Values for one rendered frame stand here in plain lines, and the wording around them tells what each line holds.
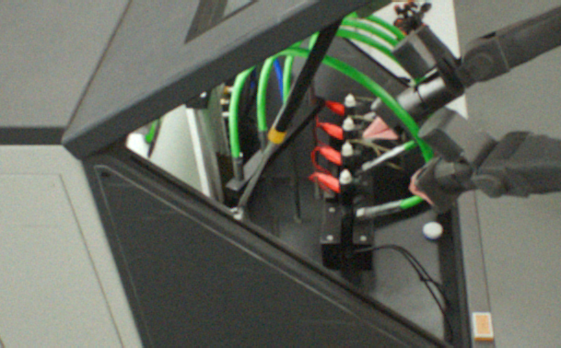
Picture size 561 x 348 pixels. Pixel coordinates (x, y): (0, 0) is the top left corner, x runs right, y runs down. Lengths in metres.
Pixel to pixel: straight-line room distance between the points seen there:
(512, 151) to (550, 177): 0.08
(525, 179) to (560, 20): 0.32
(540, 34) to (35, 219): 0.78
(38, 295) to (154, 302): 0.18
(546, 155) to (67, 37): 0.68
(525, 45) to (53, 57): 0.69
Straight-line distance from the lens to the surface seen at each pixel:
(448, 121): 1.06
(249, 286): 1.13
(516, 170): 0.99
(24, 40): 1.19
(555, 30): 1.23
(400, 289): 1.60
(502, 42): 1.22
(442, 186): 1.16
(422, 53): 1.23
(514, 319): 2.65
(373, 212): 1.33
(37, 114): 1.02
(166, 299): 1.19
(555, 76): 3.72
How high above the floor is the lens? 2.05
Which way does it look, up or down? 41 degrees down
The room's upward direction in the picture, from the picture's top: 6 degrees counter-clockwise
